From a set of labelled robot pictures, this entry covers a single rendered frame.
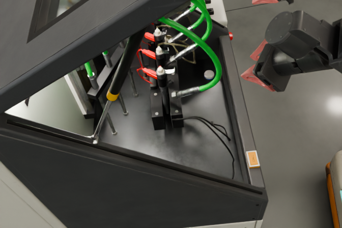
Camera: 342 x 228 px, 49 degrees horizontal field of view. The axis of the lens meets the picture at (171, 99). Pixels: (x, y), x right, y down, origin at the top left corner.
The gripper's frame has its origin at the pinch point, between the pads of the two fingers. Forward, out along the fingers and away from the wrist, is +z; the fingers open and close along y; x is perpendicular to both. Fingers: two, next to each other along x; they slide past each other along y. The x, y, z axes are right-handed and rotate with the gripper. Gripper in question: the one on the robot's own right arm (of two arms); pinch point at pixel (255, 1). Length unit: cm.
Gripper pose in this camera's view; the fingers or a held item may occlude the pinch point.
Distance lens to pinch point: 111.6
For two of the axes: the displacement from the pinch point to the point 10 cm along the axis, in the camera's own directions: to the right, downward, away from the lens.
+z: -6.5, 3.3, 6.8
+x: -1.8, 8.1, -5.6
